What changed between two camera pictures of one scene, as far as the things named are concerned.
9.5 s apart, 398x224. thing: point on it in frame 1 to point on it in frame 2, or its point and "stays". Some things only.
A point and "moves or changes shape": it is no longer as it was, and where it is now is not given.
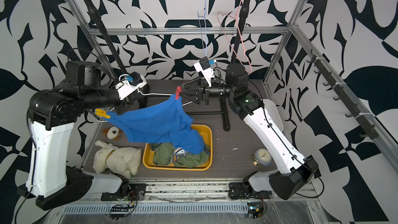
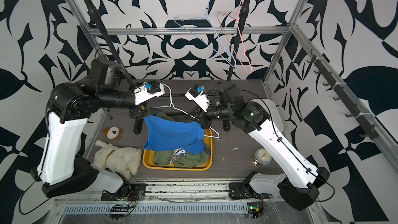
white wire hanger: x=99 y=121 to x=171 y=104
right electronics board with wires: x=256 y=210 stays
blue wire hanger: x=202 y=21 moves or changes shape
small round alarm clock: x=263 y=157 stays
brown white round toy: x=113 y=133 stays
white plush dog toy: x=122 y=160 stays
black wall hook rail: x=368 y=128 stays
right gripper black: x=205 y=91 to x=200 y=116
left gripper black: x=127 y=106 to x=141 y=113
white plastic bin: x=271 y=108 stays
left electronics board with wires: x=118 y=212 stays
